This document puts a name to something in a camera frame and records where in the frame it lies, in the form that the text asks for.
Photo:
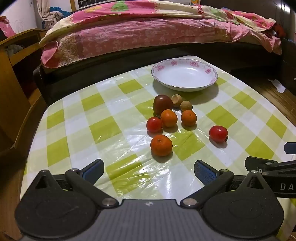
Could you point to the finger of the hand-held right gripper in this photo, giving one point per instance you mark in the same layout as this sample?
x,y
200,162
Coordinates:
x,y
291,148
259,163

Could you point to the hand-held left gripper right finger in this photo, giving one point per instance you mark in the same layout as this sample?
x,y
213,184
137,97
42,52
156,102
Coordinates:
x,y
204,171

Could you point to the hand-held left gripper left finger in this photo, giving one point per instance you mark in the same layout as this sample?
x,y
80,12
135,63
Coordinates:
x,y
93,170

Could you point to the large orange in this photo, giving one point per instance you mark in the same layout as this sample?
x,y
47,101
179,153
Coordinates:
x,y
161,145

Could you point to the small orange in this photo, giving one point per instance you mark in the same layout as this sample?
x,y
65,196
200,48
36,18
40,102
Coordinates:
x,y
189,117
169,118

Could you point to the round brown longan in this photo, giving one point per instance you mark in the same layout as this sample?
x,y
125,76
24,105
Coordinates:
x,y
186,106

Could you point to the dented brown longan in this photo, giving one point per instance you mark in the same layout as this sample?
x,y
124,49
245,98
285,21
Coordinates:
x,y
177,100

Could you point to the dark red tomato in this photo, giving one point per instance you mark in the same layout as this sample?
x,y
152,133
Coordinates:
x,y
162,104

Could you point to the white floral plate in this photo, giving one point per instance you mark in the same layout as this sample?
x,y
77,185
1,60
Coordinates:
x,y
184,73

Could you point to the white paper scrap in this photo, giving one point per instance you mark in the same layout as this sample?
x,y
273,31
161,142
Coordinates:
x,y
277,85

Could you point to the dark wooden nightstand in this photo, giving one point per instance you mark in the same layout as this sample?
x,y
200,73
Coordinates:
x,y
289,58

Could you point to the wooden cabinet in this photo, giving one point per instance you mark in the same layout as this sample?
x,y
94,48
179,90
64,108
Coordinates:
x,y
16,92

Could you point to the red cloth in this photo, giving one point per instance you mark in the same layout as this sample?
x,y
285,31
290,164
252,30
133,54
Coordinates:
x,y
277,30

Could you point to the grey cloth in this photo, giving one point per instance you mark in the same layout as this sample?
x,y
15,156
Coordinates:
x,y
14,49

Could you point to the pink floral blanket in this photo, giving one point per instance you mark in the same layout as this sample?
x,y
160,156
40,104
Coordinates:
x,y
143,30

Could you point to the hanging pale cloth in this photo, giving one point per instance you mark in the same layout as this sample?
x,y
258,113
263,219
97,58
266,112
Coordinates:
x,y
49,11

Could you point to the black bed frame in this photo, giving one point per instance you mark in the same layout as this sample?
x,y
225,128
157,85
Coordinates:
x,y
92,74

